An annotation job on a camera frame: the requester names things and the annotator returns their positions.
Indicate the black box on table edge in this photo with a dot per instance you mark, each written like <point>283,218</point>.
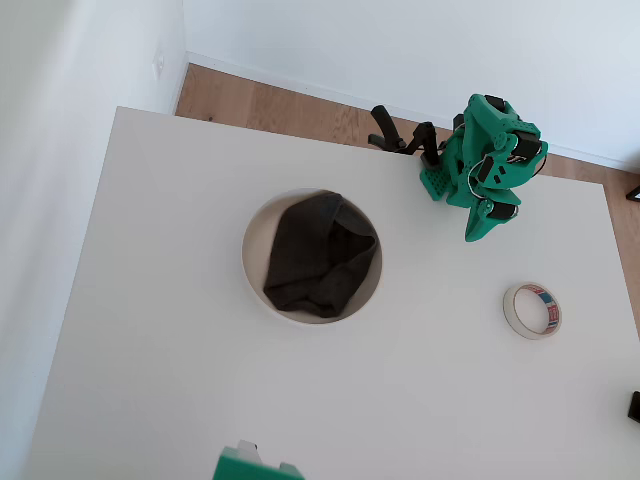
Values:
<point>635,406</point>

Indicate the white masking tape roll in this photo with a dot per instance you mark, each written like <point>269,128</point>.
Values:
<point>511,310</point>

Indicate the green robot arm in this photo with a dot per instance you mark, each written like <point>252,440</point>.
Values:
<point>482,125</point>

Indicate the green printed part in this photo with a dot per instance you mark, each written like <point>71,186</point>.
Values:
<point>240,467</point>

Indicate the dark grey cloth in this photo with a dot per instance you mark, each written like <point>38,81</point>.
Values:
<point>310,255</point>

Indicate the white round bowl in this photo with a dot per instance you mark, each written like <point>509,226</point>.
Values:
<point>252,280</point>

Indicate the small white printed part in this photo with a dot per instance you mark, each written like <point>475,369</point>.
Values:
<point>247,450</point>

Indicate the black object on floor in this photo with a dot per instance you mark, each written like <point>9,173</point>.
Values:
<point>635,194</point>

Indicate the green gripper with black motor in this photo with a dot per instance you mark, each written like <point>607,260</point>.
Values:
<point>481,223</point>

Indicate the white wall socket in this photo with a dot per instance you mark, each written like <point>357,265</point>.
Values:
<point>159,61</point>

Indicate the black table clamp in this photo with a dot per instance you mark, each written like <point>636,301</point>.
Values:
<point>425,140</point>
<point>387,125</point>

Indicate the white baseboard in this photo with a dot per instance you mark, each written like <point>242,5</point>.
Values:
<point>310,82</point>

